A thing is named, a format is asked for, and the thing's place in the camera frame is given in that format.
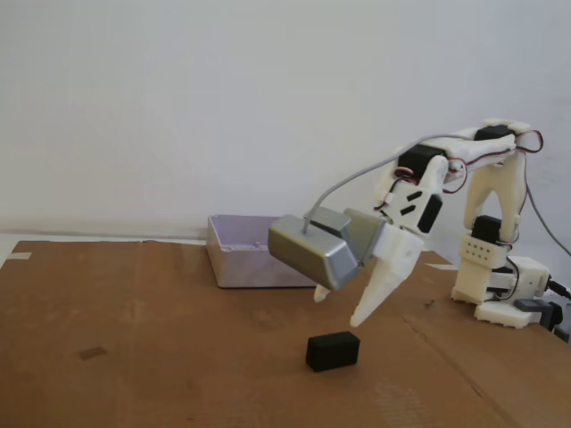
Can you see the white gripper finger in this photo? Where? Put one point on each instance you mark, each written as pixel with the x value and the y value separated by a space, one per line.
pixel 383 285
pixel 321 294

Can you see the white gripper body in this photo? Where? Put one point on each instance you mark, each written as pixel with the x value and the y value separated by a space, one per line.
pixel 398 252

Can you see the black rectangular block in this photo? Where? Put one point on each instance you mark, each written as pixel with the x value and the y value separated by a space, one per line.
pixel 332 354

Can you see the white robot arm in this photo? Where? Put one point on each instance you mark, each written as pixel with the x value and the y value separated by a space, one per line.
pixel 517 187

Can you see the light grey plastic box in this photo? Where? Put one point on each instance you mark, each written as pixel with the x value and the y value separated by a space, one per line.
pixel 241 267

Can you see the silver webcam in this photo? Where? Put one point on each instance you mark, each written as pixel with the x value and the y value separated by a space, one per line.
pixel 308 258

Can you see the grey table clamp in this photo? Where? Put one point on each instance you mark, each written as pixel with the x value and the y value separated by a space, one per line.
pixel 528 306

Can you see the brown cardboard sheet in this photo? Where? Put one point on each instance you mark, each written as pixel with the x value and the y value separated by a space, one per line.
pixel 134 334

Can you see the white tape piece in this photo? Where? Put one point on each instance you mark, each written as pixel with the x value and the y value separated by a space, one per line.
pixel 21 256

